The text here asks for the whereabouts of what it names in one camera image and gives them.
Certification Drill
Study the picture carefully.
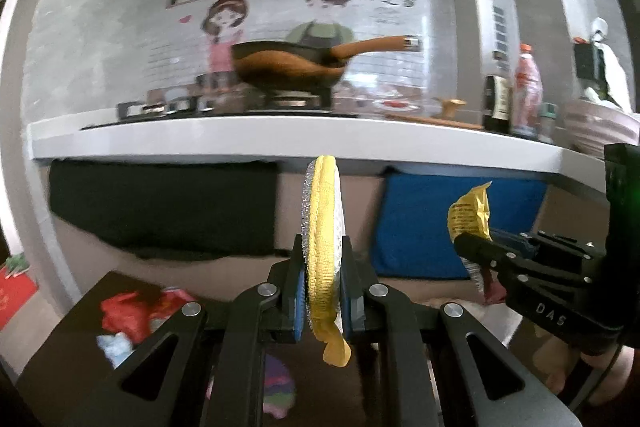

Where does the yellow snack wrapper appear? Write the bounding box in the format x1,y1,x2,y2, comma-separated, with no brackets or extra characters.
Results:
447,182,506,306

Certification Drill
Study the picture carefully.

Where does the yellow scrub sponge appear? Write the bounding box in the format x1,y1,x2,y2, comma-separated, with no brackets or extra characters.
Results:
300,155,352,367

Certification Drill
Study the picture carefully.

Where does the red plastic bag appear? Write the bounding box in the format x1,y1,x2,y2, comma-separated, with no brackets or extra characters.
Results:
100,288,195,346

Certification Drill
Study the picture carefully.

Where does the white kitchen counter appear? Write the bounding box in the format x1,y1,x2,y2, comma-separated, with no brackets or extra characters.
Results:
26,110,605,192

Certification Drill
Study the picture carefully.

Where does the person's right hand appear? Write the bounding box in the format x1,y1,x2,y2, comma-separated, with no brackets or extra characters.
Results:
533,336,639,411

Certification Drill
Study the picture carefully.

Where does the wooden cutting board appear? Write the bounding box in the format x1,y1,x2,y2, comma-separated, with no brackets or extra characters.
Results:
384,98,484,131

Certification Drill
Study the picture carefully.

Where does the black cabinet cloth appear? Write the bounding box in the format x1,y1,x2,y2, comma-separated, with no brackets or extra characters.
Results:
49,159,279,261

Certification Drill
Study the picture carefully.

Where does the blue white crumpled wrapper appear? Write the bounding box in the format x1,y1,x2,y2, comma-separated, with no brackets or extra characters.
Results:
96,332,134,369

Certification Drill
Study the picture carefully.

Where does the small grey shaker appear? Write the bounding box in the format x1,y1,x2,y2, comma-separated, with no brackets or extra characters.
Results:
537,102,558,144

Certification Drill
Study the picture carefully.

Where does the red label plastic bottle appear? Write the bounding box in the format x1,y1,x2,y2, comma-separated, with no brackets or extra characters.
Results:
512,43,544,139

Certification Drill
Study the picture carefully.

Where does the dark soy sauce bottle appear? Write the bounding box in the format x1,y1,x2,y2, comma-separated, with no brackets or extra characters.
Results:
483,75,512,134

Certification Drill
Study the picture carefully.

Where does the pink woven basket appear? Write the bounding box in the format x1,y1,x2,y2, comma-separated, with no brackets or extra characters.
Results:
563,100,639,159

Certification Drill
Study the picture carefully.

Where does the black knife holder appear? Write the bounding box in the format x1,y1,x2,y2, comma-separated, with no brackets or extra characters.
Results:
573,37,605,82

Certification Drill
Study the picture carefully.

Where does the black gas stove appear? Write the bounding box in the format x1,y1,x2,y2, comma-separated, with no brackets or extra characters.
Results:
82,87,359,130

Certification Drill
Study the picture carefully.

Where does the red floor mat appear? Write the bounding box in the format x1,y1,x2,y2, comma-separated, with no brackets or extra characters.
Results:
0,254,38,329

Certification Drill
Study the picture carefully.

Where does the brown wok with wooden handle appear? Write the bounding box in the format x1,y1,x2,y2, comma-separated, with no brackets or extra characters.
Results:
231,36,422,93

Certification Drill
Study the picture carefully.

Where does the cartoon wall sticker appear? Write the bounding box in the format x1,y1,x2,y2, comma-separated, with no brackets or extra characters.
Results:
153,0,421,78

